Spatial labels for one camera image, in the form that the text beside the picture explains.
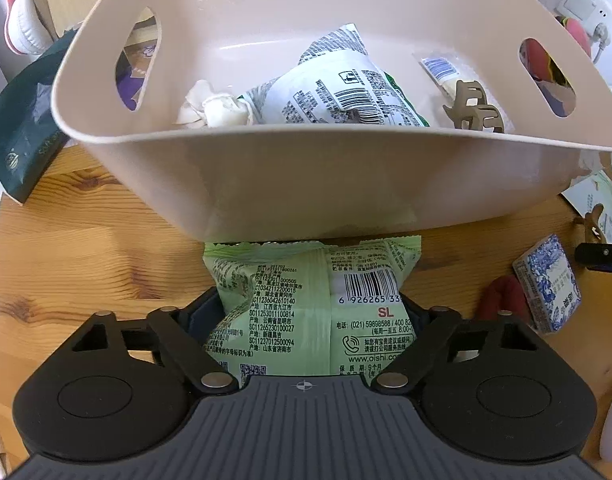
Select hello kitty red plush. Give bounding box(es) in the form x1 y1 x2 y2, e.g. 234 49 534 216
474 275 531 323

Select beige hair claw clip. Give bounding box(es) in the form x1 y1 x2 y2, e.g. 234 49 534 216
443 80 504 133

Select pink hamburger plush toy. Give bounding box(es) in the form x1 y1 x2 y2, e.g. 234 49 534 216
519 16 593 106

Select white wall socket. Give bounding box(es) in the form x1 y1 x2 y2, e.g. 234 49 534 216
555 0 612 36

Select dark green paper bag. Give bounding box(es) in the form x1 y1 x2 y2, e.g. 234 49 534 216
0 30 76 204

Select white crumpled candy wrapper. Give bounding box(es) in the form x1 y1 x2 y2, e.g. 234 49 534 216
176 79 255 128

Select white power cable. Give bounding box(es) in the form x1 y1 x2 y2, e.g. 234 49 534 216
591 23 612 65

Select small blue-label sachet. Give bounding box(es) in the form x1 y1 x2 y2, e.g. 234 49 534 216
421 56 462 101

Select purple floral table mat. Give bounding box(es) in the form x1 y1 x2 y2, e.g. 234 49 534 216
115 39 157 110

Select red white headphones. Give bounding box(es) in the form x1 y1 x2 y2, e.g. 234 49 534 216
3 0 56 56

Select light green snack bag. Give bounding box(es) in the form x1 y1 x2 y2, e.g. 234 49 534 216
204 235 422 382

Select blue white porcelain-pattern box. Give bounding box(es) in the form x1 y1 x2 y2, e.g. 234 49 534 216
513 234 581 334

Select white green snack packet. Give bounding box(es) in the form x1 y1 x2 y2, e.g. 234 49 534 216
242 24 428 127

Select green clover booklet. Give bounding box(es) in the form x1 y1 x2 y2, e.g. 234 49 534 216
562 170 612 243

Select beige plastic storage bin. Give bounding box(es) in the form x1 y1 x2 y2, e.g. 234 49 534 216
51 0 612 242

